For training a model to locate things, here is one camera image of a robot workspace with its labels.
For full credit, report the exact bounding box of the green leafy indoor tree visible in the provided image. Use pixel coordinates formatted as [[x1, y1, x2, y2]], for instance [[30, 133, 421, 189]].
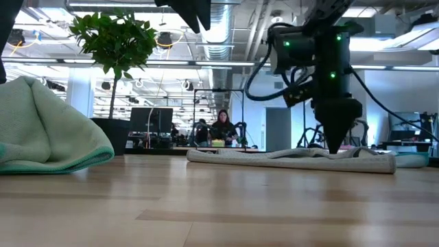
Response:
[[68, 8, 158, 121]]

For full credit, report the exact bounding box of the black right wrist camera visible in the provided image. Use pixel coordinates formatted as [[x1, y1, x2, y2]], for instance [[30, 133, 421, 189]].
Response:
[[283, 82, 315, 108]]

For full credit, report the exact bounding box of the black looped wrist cable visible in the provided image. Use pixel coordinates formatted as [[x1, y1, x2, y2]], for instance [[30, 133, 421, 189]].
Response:
[[244, 22, 311, 102]]

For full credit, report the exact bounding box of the dark office desk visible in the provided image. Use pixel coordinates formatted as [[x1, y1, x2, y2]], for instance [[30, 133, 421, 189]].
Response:
[[380, 139, 434, 154]]

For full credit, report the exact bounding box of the black table edge rail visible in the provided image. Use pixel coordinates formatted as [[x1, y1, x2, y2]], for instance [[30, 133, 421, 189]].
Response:
[[123, 146, 439, 169]]

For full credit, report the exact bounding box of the plain closed door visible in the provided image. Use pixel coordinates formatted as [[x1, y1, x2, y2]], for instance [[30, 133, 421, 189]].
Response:
[[265, 107, 292, 150]]

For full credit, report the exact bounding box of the person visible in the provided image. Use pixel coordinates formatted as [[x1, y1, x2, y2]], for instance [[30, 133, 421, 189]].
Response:
[[194, 118, 211, 148], [209, 108, 240, 148]]

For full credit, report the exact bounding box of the long black arm cable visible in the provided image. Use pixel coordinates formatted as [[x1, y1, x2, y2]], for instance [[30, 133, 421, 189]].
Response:
[[349, 68, 439, 142]]

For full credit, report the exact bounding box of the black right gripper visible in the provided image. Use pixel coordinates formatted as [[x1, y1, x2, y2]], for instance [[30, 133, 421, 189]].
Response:
[[313, 97, 364, 154]]

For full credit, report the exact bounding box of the black computer monitor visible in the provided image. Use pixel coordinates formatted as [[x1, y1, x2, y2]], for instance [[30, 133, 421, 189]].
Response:
[[129, 107, 174, 135], [388, 111, 422, 133]]

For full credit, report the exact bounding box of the black plant pot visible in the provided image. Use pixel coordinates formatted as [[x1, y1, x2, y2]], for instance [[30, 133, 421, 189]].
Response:
[[89, 117, 131, 156]]

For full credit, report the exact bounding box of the white building column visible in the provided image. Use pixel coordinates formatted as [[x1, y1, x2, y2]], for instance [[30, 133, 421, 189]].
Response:
[[67, 67, 95, 119]]

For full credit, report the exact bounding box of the black ceiling device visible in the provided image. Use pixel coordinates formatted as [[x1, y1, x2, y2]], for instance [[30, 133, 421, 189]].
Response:
[[156, 31, 174, 49], [5, 29, 27, 47]]

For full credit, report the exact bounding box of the mint green microfiber towel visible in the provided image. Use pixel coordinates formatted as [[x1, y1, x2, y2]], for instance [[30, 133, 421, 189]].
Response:
[[394, 152, 429, 169], [0, 75, 115, 175]]

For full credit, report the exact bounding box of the silver ceiling air duct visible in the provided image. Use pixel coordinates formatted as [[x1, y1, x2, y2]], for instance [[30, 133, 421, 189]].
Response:
[[197, 0, 236, 110]]

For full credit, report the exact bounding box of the grey waffle microfiber towel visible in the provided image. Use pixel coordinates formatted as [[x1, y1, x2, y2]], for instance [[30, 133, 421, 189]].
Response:
[[186, 146, 398, 175]]

